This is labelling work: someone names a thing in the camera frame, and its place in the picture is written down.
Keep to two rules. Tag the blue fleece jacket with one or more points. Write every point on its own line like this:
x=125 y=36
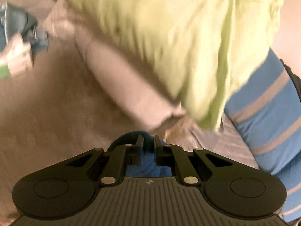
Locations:
x=150 y=168

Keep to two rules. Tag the white and green box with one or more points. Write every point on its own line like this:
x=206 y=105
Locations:
x=16 y=56

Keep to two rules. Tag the grey quilted bedspread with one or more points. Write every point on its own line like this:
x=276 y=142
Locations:
x=58 y=113

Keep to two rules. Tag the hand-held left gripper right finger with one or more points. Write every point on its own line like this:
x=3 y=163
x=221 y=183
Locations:
x=156 y=146

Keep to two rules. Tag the blue grey crumpled cloth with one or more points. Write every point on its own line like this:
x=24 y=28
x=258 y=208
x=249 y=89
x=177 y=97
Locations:
x=16 y=23

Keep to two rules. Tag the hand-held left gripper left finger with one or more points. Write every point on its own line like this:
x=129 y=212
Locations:
x=141 y=146

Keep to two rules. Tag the blue grey-striped pillow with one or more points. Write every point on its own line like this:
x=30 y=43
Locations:
x=291 y=193
x=270 y=113

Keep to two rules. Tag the light green pillow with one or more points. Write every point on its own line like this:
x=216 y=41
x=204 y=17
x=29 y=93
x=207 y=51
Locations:
x=176 y=35

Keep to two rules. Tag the white fluffy duvet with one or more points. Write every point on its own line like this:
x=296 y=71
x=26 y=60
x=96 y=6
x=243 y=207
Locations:
x=117 y=75

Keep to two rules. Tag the black garment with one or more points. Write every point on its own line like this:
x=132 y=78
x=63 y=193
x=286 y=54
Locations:
x=295 y=80

